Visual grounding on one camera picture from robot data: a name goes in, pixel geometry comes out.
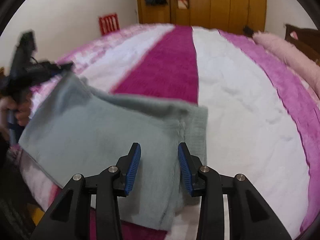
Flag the red wooden chair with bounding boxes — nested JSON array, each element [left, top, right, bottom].
[[98, 13, 120, 36]]

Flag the small black bag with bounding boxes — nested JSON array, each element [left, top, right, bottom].
[[243, 25, 254, 37]]

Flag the pink rolled quilt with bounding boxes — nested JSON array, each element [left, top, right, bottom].
[[252, 32, 319, 98]]

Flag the person's left hand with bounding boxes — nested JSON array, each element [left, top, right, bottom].
[[1, 92, 32, 140]]

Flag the wooden wardrobe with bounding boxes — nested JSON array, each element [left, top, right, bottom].
[[137, 0, 267, 35]]

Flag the grey pants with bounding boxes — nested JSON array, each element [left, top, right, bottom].
[[19, 73, 208, 231]]

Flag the dark wooden headboard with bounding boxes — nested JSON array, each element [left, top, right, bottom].
[[285, 24, 320, 65]]

